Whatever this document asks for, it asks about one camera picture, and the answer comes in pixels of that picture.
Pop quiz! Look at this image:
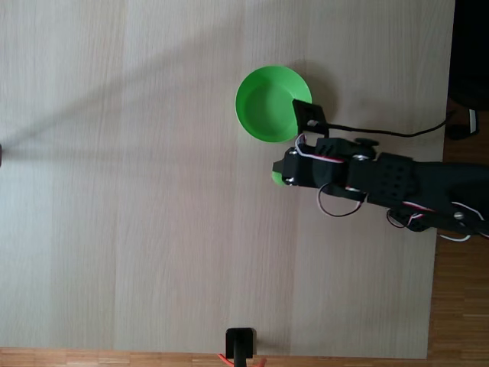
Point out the green plastic bowl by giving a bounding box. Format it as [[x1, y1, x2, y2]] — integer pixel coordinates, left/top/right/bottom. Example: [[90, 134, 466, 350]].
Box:
[[234, 65, 313, 144]]

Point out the black camera cable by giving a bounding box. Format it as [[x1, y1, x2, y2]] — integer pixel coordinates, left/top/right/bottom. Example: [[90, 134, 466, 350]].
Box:
[[326, 109, 458, 138]]

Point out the black table clamp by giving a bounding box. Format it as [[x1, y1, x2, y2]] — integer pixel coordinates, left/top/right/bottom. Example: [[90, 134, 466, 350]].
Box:
[[225, 327, 257, 367]]

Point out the black office chair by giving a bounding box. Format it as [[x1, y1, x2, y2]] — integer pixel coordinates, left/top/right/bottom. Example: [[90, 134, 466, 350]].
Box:
[[446, 0, 489, 112]]

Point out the red white servo cable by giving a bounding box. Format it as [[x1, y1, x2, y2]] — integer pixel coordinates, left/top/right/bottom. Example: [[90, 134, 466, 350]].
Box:
[[293, 133, 364, 218]]

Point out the grey chair leg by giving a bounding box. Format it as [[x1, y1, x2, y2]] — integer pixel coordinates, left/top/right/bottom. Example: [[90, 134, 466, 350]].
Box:
[[445, 108, 481, 141]]

